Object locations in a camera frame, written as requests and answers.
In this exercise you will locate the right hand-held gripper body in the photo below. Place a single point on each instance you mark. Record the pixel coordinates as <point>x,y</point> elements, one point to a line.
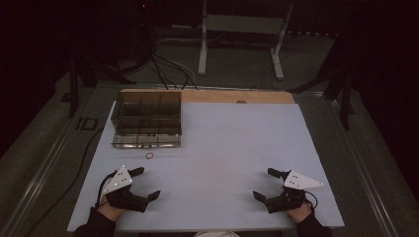
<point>290,197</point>

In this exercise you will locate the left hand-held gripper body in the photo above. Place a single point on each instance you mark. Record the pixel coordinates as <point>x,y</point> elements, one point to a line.
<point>123,197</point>

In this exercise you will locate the person's right hand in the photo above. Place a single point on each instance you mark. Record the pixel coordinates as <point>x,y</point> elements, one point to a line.
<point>300,212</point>

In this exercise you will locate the person's left hand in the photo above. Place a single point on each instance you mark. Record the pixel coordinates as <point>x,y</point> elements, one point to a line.
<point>113,213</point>

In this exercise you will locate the white table mat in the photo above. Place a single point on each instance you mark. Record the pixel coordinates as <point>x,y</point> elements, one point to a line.
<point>224,158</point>

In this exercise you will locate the smoky transparent drawer organizer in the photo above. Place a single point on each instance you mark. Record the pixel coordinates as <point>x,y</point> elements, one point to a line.
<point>148,118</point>

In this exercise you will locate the white rounded object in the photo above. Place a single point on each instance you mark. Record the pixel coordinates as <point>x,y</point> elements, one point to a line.
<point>215,234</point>

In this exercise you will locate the black metal stand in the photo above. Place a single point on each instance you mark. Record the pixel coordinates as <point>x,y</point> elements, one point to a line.
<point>342,92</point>
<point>79,82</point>

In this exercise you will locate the white metal stand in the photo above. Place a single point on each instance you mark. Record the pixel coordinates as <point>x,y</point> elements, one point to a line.
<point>243,24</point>

